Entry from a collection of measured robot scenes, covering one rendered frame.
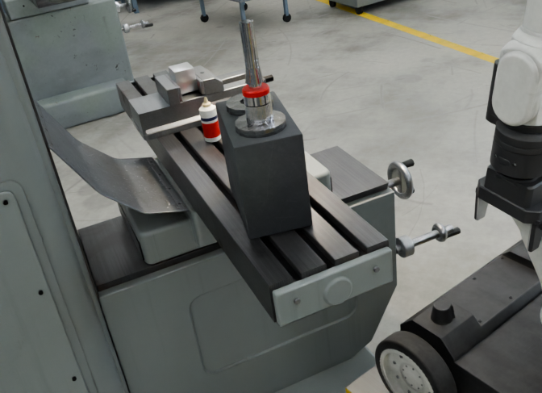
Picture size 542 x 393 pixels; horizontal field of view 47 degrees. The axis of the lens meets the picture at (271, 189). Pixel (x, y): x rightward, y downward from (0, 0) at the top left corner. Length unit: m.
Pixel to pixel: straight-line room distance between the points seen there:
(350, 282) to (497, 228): 1.79
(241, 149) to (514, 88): 0.43
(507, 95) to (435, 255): 1.74
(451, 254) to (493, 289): 1.10
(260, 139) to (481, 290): 0.72
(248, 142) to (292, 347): 0.86
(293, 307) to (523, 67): 0.51
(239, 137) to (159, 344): 0.69
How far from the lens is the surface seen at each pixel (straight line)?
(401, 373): 1.49
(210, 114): 1.49
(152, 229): 1.44
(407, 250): 1.78
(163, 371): 1.66
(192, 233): 1.46
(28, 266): 1.34
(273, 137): 1.06
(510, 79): 0.94
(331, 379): 1.87
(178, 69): 1.63
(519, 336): 1.48
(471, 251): 2.67
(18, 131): 1.24
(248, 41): 1.04
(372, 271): 1.09
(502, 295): 1.54
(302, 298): 1.05
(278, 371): 1.81
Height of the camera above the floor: 1.57
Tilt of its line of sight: 30 degrees down
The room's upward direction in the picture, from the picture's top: 8 degrees counter-clockwise
